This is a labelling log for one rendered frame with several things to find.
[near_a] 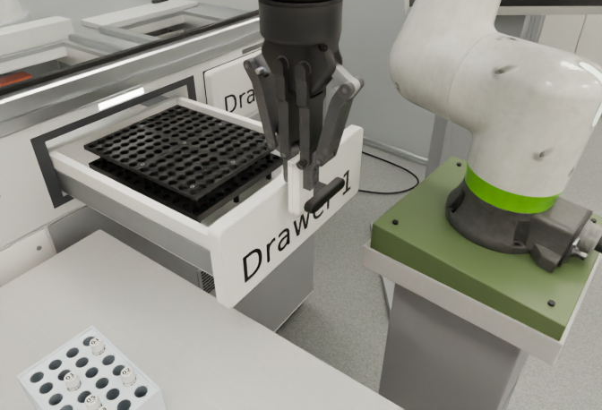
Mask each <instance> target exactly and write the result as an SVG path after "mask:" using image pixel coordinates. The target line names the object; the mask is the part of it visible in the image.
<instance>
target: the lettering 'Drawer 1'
mask: <svg viewBox="0 0 602 410"><path fill-rule="evenodd" d="M348 173H349V170H348V171H347V172H346V173H345V174H344V176H343V178H344V177H345V176H347V182H346V191H345V192H344V193H343V195H344V194H345V193H346V192H347V191H349V190H350V187H349V188H348ZM322 214H323V210H322V212H321V214H320V215H318V216H316V215H315V213H314V214H313V216H314V219H317V218H319V217H320V216H321V215H322ZM309 215H310V213H308V212H307V218H306V222H305V217H304V214H303V215H301V217H300V222H299V228H298V229H297V222H296V221H294V222H293V223H294V227H295V230H296V234H297V236H299V235H300V229H301V223H302V219H303V224H304V228H305V229H307V225H308V219H309ZM284 232H287V234H286V235H285V236H284V237H283V238H282V239H281V240H280V241H279V245H278V250H279V251H280V252H281V251H282V250H283V249H284V248H285V247H286V246H287V244H290V239H289V229H288V228H285V229H284V230H283V231H282V232H281V233H280V234H279V238H280V236H281V235H282V234H283V233H284ZM286 237H287V241H286V244H285V245H284V246H283V247H282V248H281V247H280V245H281V243H282V241H283V240H284V239H285V238H286ZM274 241H276V240H275V237H274V238H273V239H272V240H271V242H270V243H268V244H266V248H267V263H268V262H269V261H270V247H271V244H272V243H273V242H274ZM255 252H257V253H258V256H259V262H258V266H257V268H256V270H255V271H254V272H253V273H252V274H251V275H250V276H249V277H248V274H247V263H246V259H247V258H248V257H249V256H250V255H252V254H253V253H255ZM243 264H244V274H245V283H246V282H247V281H248V280H249V279H250V278H251V277H252V276H253V275H254V274H255V273H256V272H257V271H258V269H259V268H260V266H261V264H262V251H261V250H260V249H254V250H252V251H251V252H249V253H248V254H247V255H246V256H245V257H244V258H243Z"/></svg>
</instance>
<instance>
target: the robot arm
mask: <svg viewBox="0 0 602 410"><path fill-rule="evenodd" d="M500 3H501V0H415V2H414V4H413V5H412V8H411V10H410V12H409V14H408V17H407V19H406V20H405V22H404V24H403V26H402V28H401V30H400V33H399V35H398V37H397V38H396V40H395V42H394V44H393V46H392V48H391V53H390V58H389V72H390V76H391V81H392V83H393V85H394V87H395V89H396V90H397V91H398V92H399V94H400V95H401V96H402V97H403V98H404V99H406V100H407V101H409V102H411V103H413V104H415V105H417V106H419V107H422V108H423V109H425V110H427V111H430V112H432V113H434V114H436V115H438V116H440V117H442V118H444V119H446V120H448V121H451V122H453V123H455V124H457V125H459V126H461V127H463V128H465V129H467V130H469V131H470V132H471V134H472V143H471V146H470V149H469V154H468V157H467V170H466V174H465V176H464V178H463V180H462V182H461V183H460V185H459V186H458V187H457V188H455V189H454V190H452V191H451V192H450V194H449V195H448V197H447V201H446V204H445V215H446V217H447V219H448V221H449V222H450V224H451V225H452V227H453V228H454V229H455V230H456V231H457V232H458V233H460V234H461V235H462V236H464V237H465V238H467V239H468V240H470V241H471V242H472V243H475V244H477V245H479V246H482V247H484V248H487V249H489V250H492V251H495V252H502V253H508V254H527V253H529V254H530V256H531V257H532V259H533V260H534V262H536V264H537V265H538V266H539V267H540V268H542V269H545V270H547V271H549V272H551V273H552V272H553V271H554V269H555V268H556V267H559V268H560V267H561V266H562V264H563V263H568V260H569V258H570V257H573V258H574V257H577V258H579V259H581V260H585V258H586V256H587V255H588V254H592V252H593V251H594V250H595V251H597V252H600V253H602V227H601V225H599V224H596V225H595V224H593V222H592V221H590V220H589V219H590V217H591V215H592V213H593V211H592V210H590V209H586V208H584V207H582V206H580V205H578V204H576V203H573V202H571V201H568V200H566V199H564V198H562V197H559V196H560V195H561V194H562V193H563V191H564V190H565V188H566V186H567V184H568V183H569V181H570V178H571V176H572V174H573V172H574V170H575V168H576V166H577V165H578V163H579V160H580V158H581V155H582V153H583V151H584V150H585V148H586V146H587V144H588V142H589V138H590V136H591V134H592V133H593V131H594V129H595V127H596V125H597V123H598V119H599V117H600V116H601V114H602V67H601V66H600V65H598V64H596V63H595V62H593V61H591V60H589V59H588V58H585V57H583V56H579V55H576V54H574V53H571V52H567V51H564V50H561V49H558V48H554V47H548V46H545V45H541V44H538V43H534V42H531V41H527V40H524V39H521V38H515V37H512V36H508V35H505V34H502V33H499V32H498V31H496V29H495V26H494V22H495V16H496V14H497V11H498V8H499V5H500ZM258 4H259V23H260V33H261V35H262V36H263V37H264V41H263V44H262V52H261V53H260V54H259V55H257V56H253V57H251V58H249V59H246V60H244V62H243V66H244V68H245V71H246V73H247V75H248V77H249V79H250V81H251V82H252V84H253V88H254V95H255V99H256V103H257V106H258V110H259V114H260V118H261V122H262V128H263V132H264V136H265V140H266V143H267V146H268V148H269V149H275V150H277V151H278V152H279V153H280V156H281V157H282V158H283V178H284V181H285V182H287V183H288V213H289V214H291V215H294V216H296V217H298V218H299V217H300V216H301V215H303V214H304V213H305V209H304V206H305V203H306V202H307V201H308V200H310V199H311V198H312V197H313V196H314V187H315V186H317V184H318V183H319V167H322V166H324V165H325V164H326V163H328V162H329V161H330V160H332V159H333V158H334V157H336V155H337V152H338V149H339V145H340V141H341V137H342V134H343V132H344V129H345V125H346V122H347V120H348V114H349V111H350V109H351V105H352V102H353V99H354V97H355V96H356V95H357V93H358V92H359V91H360V90H361V89H362V88H363V87H364V85H365V82H364V80H363V78H362V77H360V76H356V77H354V78H353V77H352V76H351V74H350V73H349V72H348V71H347V70H346V69H345V68H344V67H343V66H342V63H343V60H342V56H341V53H340V49H339V42H340V34H341V27H342V6H343V0H258ZM332 79H333V86H332V89H331V93H332V94H334V95H333V97H332V98H331V101H330V104H329V106H328V110H327V114H326V116H325V120H324V124H323V100H324V98H325V96H326V86H327V85H328V84H329V83H330V81H331V80H332ZM275 133H277V135H276V134H275ZM299 151H300V153H299Z"/></svg>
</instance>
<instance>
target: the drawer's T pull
mask: <svg viewBox="0 0 602 410"><path fill-rule="evenodd" d="M344 185H345V180H344V179H343V178H340V177H335V178H334V179H333V180H332V181H331V182H329V183H328V184H324V183H322V182H319V183H318V184H317V186H315V187H314V196H313V197H312V198H311V199H310V200H308V201H307V202H306V203H305V206H304V209H305V211H306V212H308V213H310V214H314V213H315V212H316V211H317V210H318V209H319V208H320V207H321V206H323V205H324V204H325V203H326V202H327V201H328V200H330V199H331V198H332V197H333V196H334V195H335V194H336V193H338V192H339V191H340V190H341V189H342V188H343V187H344Z"/></svg>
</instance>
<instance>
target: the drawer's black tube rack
mask: <svg viewBox="0 0 602 410"><path fill-rule="evenodd" d="M265 142H266V140H265V136H264V133H261V132H257V131H254V130H251V129H248V128H245V127H243V126H240V125H237V124H233V123H231V122H228V121H225V120H222V119H219V118H217V117H214V116H211V115H206V114H204V113H201V112H198V111H195V110H192V109H190V108H187V107H182V106H180V105H175V106H173V107H170V108H168V109H166V110H163V111H161V112H159V113H157V114H155V115H152V116H149V117H147V118H145V119H143V120H141V121H139V122H137V123H134V124H131V125H129V126H126V127H125V128H123V129H120V130H118V131H116V132H112V133H110V134H109V135H106V136H104V137H102V138H99V139H97V140H95V141H92V142H90V143H88V144H85V145H83V147H84V149H86V150H87V151H89V152H91V153H93V154H95V155H97V156H100V158H98V159H96V160H94V161H91V162H90V163H89V166H90V169H92V170H94V171H96V172H98V173H100V174H102V175H104V176H106V177H108V178H110V179H112V180H114V181H116V182H118V183H120V184H122V185H124V186H126V187H128V188H130V189H132V190H134V191H136V192H138V193H140V194H142V195H144V196H146V197H148V198H150V199H152V200H154V201H156V202H158V203H160V204H162V205H164V206H166V207H168V208H170V209H172V210H174V211H176V212H178V213H180V214H182V215H184V216H186V217H188V218H190V219H192V220H195V221H197V222H199V223H201V221H202V220H204V219H205V218H207V217H208V216H209V215H210V214H212V213H213V212H215V211H216V210H218V209H219V208H221V207H222V206H224V205H225V204H227V203H228V202H230V201H231V200H234V202H239V194H241V193H242V192H244V191H245V190H247V189H248V188H250V187H251V186H253V185H254V184H256V183H257V182H259V181H260V180H262V179H263V178H264V177H265V176H266V179H268V180H271V172H273V171H274V170H276V169H277V168H279V167H280V166H282V165H283V158H282V157H280V156H277V155H274V154H272V153H269V154H268V155H266V156H265V157H263V158H261V159H259V160H258V161H256V162H255V163H253V164H252V165H251V166H249V167H248V168H246V169H244V170H243V171H241V172H240V173H238V174H237V175H235V176H233V177H231V178H230V179H228V180H227V181H226V182H225V183H223V184H221V185H219V186H218V187H216V188H215V189H213V190H212V191H210V192H208V193H206V194H205V195H203V196H202V197H201V198H200V199H198V200H197V201H193V200H191V199H188V198H186V197H185V196H184V191H186V190H188V189H189V188H194V186H195V185H196V184H198V183H199V182H200V181H202V180H204V179H205V178H207V177H209V176H210V175H213V174H214V173H216V172H217V171H219V170H220V169H221V168H223V167H225V166H227V165H229V164H230V163H236V162H235V160H237V159H238V158H241V157H242V156H244V155H245V154H246V153H248V152H249V151H251V150H253V149H255V148H257V147H258V146H260V145H261V144H263V143H265ZM236 164H237V163H236Z"/></svg>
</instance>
